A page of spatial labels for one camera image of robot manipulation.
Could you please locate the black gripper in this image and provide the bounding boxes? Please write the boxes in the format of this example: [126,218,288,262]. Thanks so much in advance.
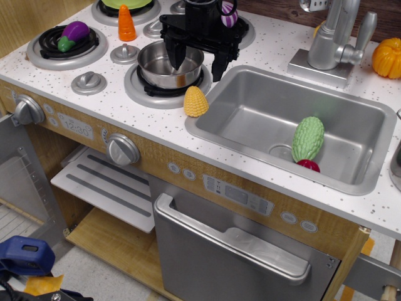
[159,1,240,82]

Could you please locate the yellow toy corn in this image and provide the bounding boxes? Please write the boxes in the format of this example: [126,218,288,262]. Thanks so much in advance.
[184,86,209,117]

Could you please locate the small steel pan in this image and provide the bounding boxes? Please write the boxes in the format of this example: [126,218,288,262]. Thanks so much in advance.
[137,41,204,89]

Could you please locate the back left stove burner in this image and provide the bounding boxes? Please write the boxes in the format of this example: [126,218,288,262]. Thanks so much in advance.
[91,1,161,27]

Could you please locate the front right stove burner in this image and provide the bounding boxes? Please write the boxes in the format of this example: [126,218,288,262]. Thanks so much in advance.
[123,59,212,110]

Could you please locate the front left stove burner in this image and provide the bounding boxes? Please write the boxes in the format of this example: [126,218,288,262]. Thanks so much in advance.
[27,25,108,71]

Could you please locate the purple striped toy onion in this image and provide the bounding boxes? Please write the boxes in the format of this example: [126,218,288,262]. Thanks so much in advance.
[221,1,238,28]

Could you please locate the silver stovetop knob rear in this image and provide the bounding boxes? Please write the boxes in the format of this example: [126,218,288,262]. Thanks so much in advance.
[170,0,185,14]

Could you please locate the silver stovetop knob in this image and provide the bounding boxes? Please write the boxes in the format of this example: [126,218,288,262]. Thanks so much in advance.
[143,19,168,40]
[71,71,107,95]
[170,0,185,14]
[110,43,140,65]

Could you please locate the silver stovetop knob back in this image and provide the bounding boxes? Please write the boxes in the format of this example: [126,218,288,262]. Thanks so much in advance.
[143,19,168,40]

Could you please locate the orange toy carrot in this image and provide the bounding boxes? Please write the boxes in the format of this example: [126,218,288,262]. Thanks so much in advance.
[118,4,137,41]

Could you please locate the silver stovetop knob middle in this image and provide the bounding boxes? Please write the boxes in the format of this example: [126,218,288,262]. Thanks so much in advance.
[110,43,140,65]

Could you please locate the green toy plate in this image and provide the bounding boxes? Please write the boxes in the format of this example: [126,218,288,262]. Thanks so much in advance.
[102,0,152,9]

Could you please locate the silver sink basin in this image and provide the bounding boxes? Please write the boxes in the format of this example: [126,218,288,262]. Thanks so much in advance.
[185,66,397,195]

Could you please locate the silver stovetop knob front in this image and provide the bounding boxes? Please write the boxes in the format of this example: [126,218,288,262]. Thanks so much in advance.
[71,71,107,95]

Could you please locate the purple toy eggplant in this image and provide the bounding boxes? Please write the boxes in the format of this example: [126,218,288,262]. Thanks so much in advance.
[58,21,90,53]

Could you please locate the silver oven dial right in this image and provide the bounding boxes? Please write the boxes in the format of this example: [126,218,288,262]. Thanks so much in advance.
[106,133,140,166]

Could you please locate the silver oven dial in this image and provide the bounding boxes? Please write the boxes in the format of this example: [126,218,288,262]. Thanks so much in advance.
[14,94,45,125]
[106,133,140,166]

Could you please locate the silver toy faucet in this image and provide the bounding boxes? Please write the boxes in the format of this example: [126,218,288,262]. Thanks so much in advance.
[288,1,378,88]

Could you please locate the green bumpy toy gourd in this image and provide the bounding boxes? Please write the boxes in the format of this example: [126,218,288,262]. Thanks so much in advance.
[291,117,325,162]

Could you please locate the red toy radish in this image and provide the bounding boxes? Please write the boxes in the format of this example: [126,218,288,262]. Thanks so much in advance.
[297,159,320,172]

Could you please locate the white oven rack shelf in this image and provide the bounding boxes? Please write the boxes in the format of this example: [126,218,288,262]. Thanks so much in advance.
[51,147,155,233]

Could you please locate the orange toy pumpkin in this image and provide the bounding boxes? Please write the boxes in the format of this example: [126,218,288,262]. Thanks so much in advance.
[372,38,400,79]

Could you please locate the silver oven dial left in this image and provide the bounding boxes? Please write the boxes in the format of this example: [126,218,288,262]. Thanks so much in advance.
[14,94,45,125]

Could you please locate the silver dishwasher door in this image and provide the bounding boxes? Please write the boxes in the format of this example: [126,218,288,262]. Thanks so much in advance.
[150,177,340,300]

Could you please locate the open oven door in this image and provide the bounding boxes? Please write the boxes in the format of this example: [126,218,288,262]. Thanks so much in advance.
[1,115,67,246]

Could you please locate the blue clamp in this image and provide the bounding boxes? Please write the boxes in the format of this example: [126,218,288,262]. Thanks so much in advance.
[1,236,56,276]

